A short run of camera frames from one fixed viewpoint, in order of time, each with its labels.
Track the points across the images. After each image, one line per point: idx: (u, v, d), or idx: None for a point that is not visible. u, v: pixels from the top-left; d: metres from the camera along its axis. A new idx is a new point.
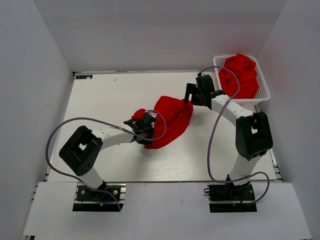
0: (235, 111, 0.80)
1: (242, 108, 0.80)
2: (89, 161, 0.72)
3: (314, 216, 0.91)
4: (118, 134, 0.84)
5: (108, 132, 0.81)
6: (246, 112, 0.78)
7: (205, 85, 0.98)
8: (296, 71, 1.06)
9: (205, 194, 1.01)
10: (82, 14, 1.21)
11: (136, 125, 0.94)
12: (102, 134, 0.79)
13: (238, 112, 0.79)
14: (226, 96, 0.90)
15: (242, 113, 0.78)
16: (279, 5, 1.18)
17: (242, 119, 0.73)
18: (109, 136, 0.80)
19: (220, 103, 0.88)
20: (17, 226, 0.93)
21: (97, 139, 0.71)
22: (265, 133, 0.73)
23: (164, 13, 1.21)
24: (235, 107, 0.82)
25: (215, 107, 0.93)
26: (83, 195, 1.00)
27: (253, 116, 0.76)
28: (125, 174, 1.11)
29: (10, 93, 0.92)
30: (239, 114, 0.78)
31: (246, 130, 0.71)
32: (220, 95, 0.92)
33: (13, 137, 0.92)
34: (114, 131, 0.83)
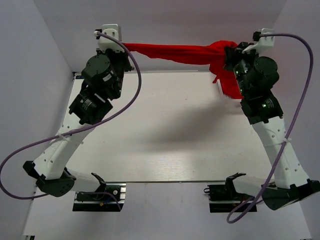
0: (286, 169, 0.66)
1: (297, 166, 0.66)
2: (59, 185, 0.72)
3: (313, 217, 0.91)
4: (63, 147, 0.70)
5: (50, 156, 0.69)
6: (299, 176, 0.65)
7: (262, 86, 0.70)
8: (297, 71, 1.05)
9: (205, 195, 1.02)
10: (82, 13, 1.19)
11: (87, 101, 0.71)
12: (45, 164, 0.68)
13: (291, 173, 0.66)
14: (281, 127, 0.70)
15: (295, 175, 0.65)
16: (281, 4, 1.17)
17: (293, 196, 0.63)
18: (53, 159, 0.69)
19: (271, 138, 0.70)
20: (17, 227, 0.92)
21: (40, 180, 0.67)
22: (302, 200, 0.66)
23: (164, 12, 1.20)
24: (290, 162, 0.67)
25: (257, 128, 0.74)
26: (82, 195, 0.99)
27: (306, 185, 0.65)
28: (125, 174, 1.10)
29: (10, 93, 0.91)
30: (290, 177, 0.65)
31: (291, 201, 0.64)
32: (273, 116, 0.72)
33: (13, 138, 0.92)
34: (57, 147, 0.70)
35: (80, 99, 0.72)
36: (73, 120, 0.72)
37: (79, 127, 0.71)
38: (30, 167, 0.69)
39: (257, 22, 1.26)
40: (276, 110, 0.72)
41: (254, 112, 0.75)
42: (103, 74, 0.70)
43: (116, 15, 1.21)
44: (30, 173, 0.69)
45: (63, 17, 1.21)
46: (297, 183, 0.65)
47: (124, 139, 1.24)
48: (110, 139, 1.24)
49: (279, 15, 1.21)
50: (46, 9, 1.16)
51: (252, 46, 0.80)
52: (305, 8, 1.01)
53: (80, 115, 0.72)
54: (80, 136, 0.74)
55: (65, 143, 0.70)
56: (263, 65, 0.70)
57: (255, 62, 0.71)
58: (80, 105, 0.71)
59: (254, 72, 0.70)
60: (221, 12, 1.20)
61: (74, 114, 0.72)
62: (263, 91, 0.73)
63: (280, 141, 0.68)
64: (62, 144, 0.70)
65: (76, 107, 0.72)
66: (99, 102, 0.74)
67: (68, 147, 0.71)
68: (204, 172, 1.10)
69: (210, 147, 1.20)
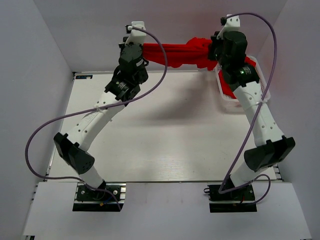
0: (263, 126, 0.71)
1: (273, 124, 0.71)
2: (85, 159, 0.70)
3: (314, 217, 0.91)
4: (98, 119, 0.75)
5: (85, 127, 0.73)
6: (275, 132, 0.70)
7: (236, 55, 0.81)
8: (297, 71, 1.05)
9: (205, 195, 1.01)
10: (82, 13, 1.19)
11: (121, 84, 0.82)
12: (80, 133, 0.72)
13: (267, 129, 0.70)
14: (259, 91, 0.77)
15: (271, 132, 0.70)
16: (281, 4, 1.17)
17: (269, 149, 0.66)
18: (87, 130, 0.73)
19: (248, 100, 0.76)
20: (17, 226, 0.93)
21: (73, 146, 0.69)
22: (280, 157, 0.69)
23: (165, 12, 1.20)
24: (266, 120, 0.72)
25: (237, 94, 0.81)
26: (83, 195, 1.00)
27: (281, 139, 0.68)
28: (125, 174, 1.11)
29: (10, 93, 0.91)
30: (266, 132, 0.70)
31: (269, 156, 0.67)
32: (251, 82, 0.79)
33: (13, 138, 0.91)
34: (92, 118, 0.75)
35: (114, 82, 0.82)
36: (108, 98, 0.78)
37: (115, 102, 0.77)
38: (63, 137, 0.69)
39: (257, 22, 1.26)
40: (254, 77, 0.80)
41: (233, 80, 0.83)
42: (136, 59, 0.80)
43: (116, 15, 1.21)
44: (62, 142, 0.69)
45: (63, 17, 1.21)
46: (273, 138, 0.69)
47: (124, 139, 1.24)
48: (110, 139, 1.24)
49: (278, 15, 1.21)
50: (46, 9, 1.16)
51: (223, 30, 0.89)
52: (305, 8, 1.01)
53: (115, 93, 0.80)
54: (112, 112, 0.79)
55: (99, 115, 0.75)
56: (232, 35, 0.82)
57: (226, 34, 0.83)
58: (116, 86, 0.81)
59: (228, 42, 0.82)
60: (221, 12, 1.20)
61: (110, 92, 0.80)
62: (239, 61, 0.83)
63: (257, 102, 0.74)
64: (96, 116, 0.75)
65: (112, 88, 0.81)
66: (130, 83, 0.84)
67: (100, 121, 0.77)
68: (204, 172, 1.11)
69: (210, 147, 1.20)
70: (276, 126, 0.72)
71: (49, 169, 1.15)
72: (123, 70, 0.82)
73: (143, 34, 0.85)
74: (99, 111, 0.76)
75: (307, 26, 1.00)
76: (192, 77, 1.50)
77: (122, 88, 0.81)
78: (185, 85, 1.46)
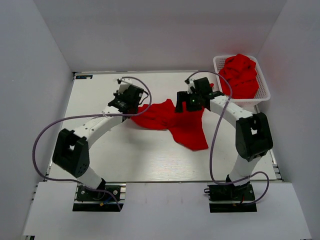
0: (234, 113, 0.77)
1: (242, 110, 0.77)
2: (83, 160, 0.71)
3: (314, 217, 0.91)
4: (104, 122, 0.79)
5: (92, 126, 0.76)
6: (245, 113, 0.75)
7: (203, 87, 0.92)
8: (296, 71, 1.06)
9: (205, 195, 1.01)
10: (82, 13, 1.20)
11: (122, 104, 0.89)
12: (87, 131, 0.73)
13: (238, 113, 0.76)
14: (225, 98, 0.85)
15: (241, 114, 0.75)
16: (281, 4, 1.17)
17: (241, 120, 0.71)
18: (94, 130, 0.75)
19: (218, 104, 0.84)
20: (17, 226, 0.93)
21: (82, 139, 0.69)
22: (265, 133, 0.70)
23: (164, 12, 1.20)
24: (234, 108, 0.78)
25: (213, 108, 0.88)
26: (83, 195, 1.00)
27: (253, 117, 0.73)
28: (124, 174, 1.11)
29: (10, 93, 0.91)
30: (238, 115, 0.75)
31: (245, 126, 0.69)
32: (219, 95, 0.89)
33: (13, 138, 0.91)
34: (98, 121, 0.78)
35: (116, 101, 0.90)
36: (112, 109, 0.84)
37: (117, 112, 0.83)
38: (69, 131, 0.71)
39: (257, 22, 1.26)
40: (220, 92, 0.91)
41: (207, 103, 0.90)
42: (140, 90, 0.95)
43: (116, 15, 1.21)
44: (68, 134, 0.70)
45: (63, 17, 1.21)
46: (245, 116, 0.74)
47: (124, 139, 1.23)
48: (109, 139, 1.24)
49: (278, 15, 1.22)
50: (46, 9, 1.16)
51: (190, 85, 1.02)
52: (305, 8, 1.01)
53: (117, 107, 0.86)
54: (113, 122, 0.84)
55: (105, 119, 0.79)
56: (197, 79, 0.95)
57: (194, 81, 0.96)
58: (117, 103, 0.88)
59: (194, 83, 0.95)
60: (220, 12, 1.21)
61: (113, 107, 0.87)
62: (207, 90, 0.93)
63: (224, 102, 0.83)
64: (102, 120, 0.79)
65: (114, 104, 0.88)
66: (128, 109, 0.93)
67: (104, 125, 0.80)
68: (204, 172, 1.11)
69: (210, 147, 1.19)
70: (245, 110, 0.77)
71: (49, 169, 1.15)
72: (127, 96, 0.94)
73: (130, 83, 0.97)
74: (105, 117, 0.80)
75: (306, 26, 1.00)
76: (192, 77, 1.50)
77: (121, 105, 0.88)
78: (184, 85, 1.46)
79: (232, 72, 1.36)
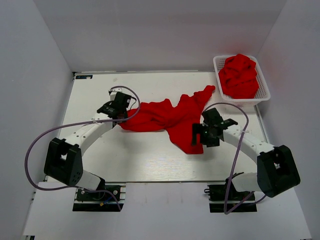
0: (253, 145, 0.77)
1: (260, 141, 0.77)
2: (77, 168, 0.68)
3: (314, 217, 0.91)
4: (94, 129, 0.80)
5: (83, 133, 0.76)
6: (266, 146, 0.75)
7: (213, 117, 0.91)
8: (296, 71, 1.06)
9: (205, 195, 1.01)
10: (82, 13, 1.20)
11: (111, 109, 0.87)
12: (79, 138, 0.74)
13: (257, 146, 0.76)
14: (239, 127, 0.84)
15: (262, 147, 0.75)
16: (282, 4, 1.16)
17: (263, 155, 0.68)
18: (85, 137, 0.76)
19: (233, 135, 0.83)
20: (17, 227, 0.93)
21: (74, 146, 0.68)
22: (290, 169, 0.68)
23: (164, 12, 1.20)
24: (253, 141, 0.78)
25: (227, 138, 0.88)
26: (83, 195, 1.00)
27: (274, 150, 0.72)
28: (125, 174, 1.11)
29: (10, 93, 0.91)
30: (258, 149, 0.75)
31: (268, 162, 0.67)
32: (231, 124, 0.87)
33: (13, 138, 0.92)
34: (89, 128, 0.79)
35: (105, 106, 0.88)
36: (101, 115, 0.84)
37: (107, 118, 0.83)
38: (61, 139, 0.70)
39: (257, 22, 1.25)
40: (231, 121, 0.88)
41: (220, 132, 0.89)
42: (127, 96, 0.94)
43: (116, 15, 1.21)
44: (60, 142, 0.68)
45: (63, 17, 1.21)
46: (266, 150, 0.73)
47: (124, 139, 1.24)
48: (110, 139, 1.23)
49: (278, 15, 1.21)
50: (46, 9, 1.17)
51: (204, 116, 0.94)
52: (305, 8, 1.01)
53: (107, 113, 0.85)
54: (103, 127, 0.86)
55: (96, 126, 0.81)
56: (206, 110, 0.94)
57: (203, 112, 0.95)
58: (106, 109, 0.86)
59: (204, 115, 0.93)
60: (220, 12, 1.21)
61: (101, 113, 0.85)
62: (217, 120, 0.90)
63: (239, 132, 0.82)
64: (93, 127, 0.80)
65: (103, 110, 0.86)
66: (119, 114, 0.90)
67: (95, 132, 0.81)
68: (204, 172, 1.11)
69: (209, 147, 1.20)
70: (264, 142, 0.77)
71: None
72: (115, 102, 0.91)
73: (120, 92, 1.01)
74: (95, 123, 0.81)
75: (307, 26, 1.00)
76: (192, 77, 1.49)
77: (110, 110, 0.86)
78: (184, 86, 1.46)
79: (232, 72, 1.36)
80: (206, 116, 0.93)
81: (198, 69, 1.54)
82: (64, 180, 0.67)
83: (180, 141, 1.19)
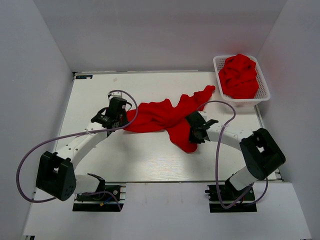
0: (235, 135, 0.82)
1: (240, 130, 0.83)
2: (70, 182, 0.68)
3: (314, 217, 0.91)
4: (88, 140, 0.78)
5: (76, 145, 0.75)
6: (246, 133, 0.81)
7: (195, 120, 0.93)
8: (296, 71, 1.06)
9: (205, 195, 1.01)
10: (82, 13, 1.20)
11: (106, 119, 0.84)
12: (71, 151, 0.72)
13: (238, 135, 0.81)
14: (220, 123, 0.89)
15: (242, 135, 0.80)
16: (282, 3, 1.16)
17: (245, 141, 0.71)
18: (78, 149, 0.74)
19: (216, 131, 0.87)
20: (17, 227, 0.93)
21: (66, 161, 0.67)
22: (274, 148, 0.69)
23: (164, 12, 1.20)
24: (232, 130, 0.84)
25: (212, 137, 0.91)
26: (82, 195, 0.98)
27: (254, 134, 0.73)
28: (125, 174, 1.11)
29: (10, 93, 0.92)
30: (239, 136, 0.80)
31: (249, 145, 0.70)
32: (213, 123, 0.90)
33: (13, 138, 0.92)
34: (82, 140, 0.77)
35: (100, 115, 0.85)
36: (95, 125, 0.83)
37: (101, 128, 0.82)
38: (52, 153, 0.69)
39: (257, 22, 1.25)
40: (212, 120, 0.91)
41: (204, 134, 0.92)
42: (123, 101, 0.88)
43: (116, 15, 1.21)
44: (52, 156, 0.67)
45: (63, 17, 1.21)
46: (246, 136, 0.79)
47: (124, 139, 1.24)
48: (110, 139, 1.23)
49: (278, 16, 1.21)
50: (46, 9, 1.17)
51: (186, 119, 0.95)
52: (305, 8, 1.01)
53: (101, 122, 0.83)
54: (98, 138, 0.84)
55: (89, 137, 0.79)
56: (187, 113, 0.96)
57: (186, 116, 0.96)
58: (101, 118, 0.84)
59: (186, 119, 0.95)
60: (220, 12, 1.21)
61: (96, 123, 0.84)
62: (199, 122, 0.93)
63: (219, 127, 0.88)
64: (86, 138, 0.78)
65: (97, 119, 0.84)
66: (114, 122, 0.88)
67: (88, 144, 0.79)
68: (203, 172, 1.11)
69: (209, 147, 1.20)
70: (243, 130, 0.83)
71: None
72: (110, 109, 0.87)
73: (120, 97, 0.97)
74: (88, 134, 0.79)
75: (307, 26, 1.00)
76: (192, 77, 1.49)
77: (105, 119, 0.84)
78: (184, 86, 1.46)
79: (232, 72, 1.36)
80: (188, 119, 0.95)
81: (198, 69, 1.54)
82: (57, 194, 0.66)
83: (179, 142, 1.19)
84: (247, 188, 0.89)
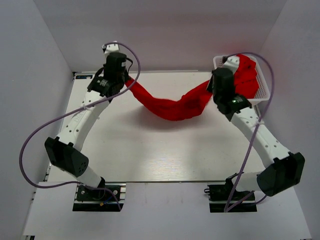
0: (267, 146, 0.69)
1: (276, 143, 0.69)
2: (81, 159, 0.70)
3: (314, 217, 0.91)
4: (86, 117, 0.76)
5: (76, 126, 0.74)
6: (281, 150, 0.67)
7: (226, 87, 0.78)
8: (296, 71, 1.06)
9: (205, 195, 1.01)
10: (82, 13, 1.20)
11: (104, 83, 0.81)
12: (72, 134, 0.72)
13: (271, 148, 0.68)
14: (254, 116, 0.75)
15: (276, 151, 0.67)
16: (282, 3, 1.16)
17: (274, 165, 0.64)
18: (79, 130, 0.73)
19: (245, 124, 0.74)
20: (17, 227, 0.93)
21: (68, 146, 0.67)
22: (296, 176, 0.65)
23: (165, 12, 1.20)
24: (268, 140, 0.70)
25: (234, 121, 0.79)
26: (83, 195, 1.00)
27: (288, 156, 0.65)
28: (125, 174, 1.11)
29: (11, 93, 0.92)
30: (272, 152, 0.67)
31: (280, 172, 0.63)
32: (245, 108, 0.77)
33: (14, 138, 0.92)
34: (80, 118, 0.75)
35: (97, 80, 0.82)
36: (93, 95, 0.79)
37: (99, 98, 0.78)
38: (54, 139, 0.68)
39: (257, 22, 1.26)
40: (246, 103, 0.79)
41: (228, 109, 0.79)
42: (121, 59, 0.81)
43: (116, 15, 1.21)
44: (54, 144, 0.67)
45: (63, 17, 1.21)
46: (280, 156, 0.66)
47: (124, 139, 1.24)
48: (110, 139, 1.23)
49: (278, 16, 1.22)
50: (46, 9, 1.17)
51: (218, 78, 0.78)
52: (305, 8, 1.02)
53: (99, 89, 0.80)
54: (99, 110, 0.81)
55: (88, 112, 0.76)
56: (220, 71, 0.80)
57: (217, 73, 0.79)
58: (99, 83, 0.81)
59: (216, 78, 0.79)
60: (220, 12, 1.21)
61: (93, 91, 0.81)
62: (229, 91, 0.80)
63: (254, 124, 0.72)
64: (85, 115, 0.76)
65: (95, 86, 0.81)
66: (115, 85, 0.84)
67: (88, 121, 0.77)
68: (204, 172, 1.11)
69: (209, 146, 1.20)
70: (279, 144, 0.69)
71: (49, 169, 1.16)
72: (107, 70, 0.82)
73: (118, 50, 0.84)
74: (86, 109, 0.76)
75: (307, 26, 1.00)
76: (192, 77, 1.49)
77: (103, 85, 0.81)
78: (184, 86, 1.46)
79: None
80: (220, 79, 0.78)
81: (198, 70, 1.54)
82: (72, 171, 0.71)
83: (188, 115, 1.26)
84: (246, 190, 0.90)
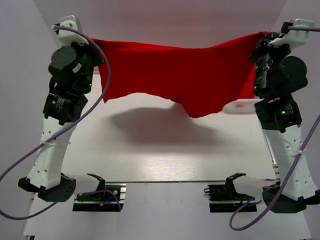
0: (297, 180, 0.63)
1: (308, 179, 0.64)
2: (63, 189, 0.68)
3: (313, 216, 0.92)
4: (51, 154, 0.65)
5: (43, 166, 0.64)
6: (310, 188, 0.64)
7: (286, 92, 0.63)
8: None
9: (205, 195, 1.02)
10: None
11: (59, 105, 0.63)
12: (40, 175, 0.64)
13: (302, 185, 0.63)
14: (298, 139, 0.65)
15: (305, 189, 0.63)
16: (280, 5, 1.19)
17: (300, 205, 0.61)
18: (47, 170, 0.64)
19: (285, 148, 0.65)
20: (17, 227, 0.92)
21: (40, 192, 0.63)
22: None
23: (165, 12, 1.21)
24: (302, 174, 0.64)
25: (271, 135, 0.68)
26: (82, 195, 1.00)
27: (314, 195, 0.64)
28: (125, 173, 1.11)
29: (14, 92, 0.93)
30: (301, 189, 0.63)
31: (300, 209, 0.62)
32: (293, 125, 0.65)
33: (15, 136, 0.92)
34: (45, 155, 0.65)
35: (51, 100, 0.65)
36: (52, 125, 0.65)
37: (62, 129, 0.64)
38: (26, 182, 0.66)
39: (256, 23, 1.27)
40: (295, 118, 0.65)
41: (271, 118, 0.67)
42: (70, 66, 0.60)
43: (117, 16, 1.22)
44: (28, 187, 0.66)
45: None
46: (306, 195, 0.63)
47: (124, 139, 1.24)
48: (110, 139, 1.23)
49: (277, 17, 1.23)
50: None
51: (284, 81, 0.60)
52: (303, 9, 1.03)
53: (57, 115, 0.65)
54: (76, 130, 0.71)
55: (52, 149, 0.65)
56: (292, 69, 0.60)
57: (288, 72, 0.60)
58: (54, 106, 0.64)
59: (282, 79, 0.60)
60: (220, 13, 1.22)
61: (51, 117, 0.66)
62: (284, 94, 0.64)
63: (295, 153, 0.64)
64: (48, 152, 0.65)
65: (51, 108, 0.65)
66: (80, 97, 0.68)
67: (56, 154, 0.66)
68: (203, 172, 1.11)
69: (208, 146, 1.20)
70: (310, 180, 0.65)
71: None
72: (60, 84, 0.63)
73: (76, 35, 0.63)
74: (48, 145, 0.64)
75: None
76: None
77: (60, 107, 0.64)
78: None
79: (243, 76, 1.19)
80: (285, 83, 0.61)
81: None
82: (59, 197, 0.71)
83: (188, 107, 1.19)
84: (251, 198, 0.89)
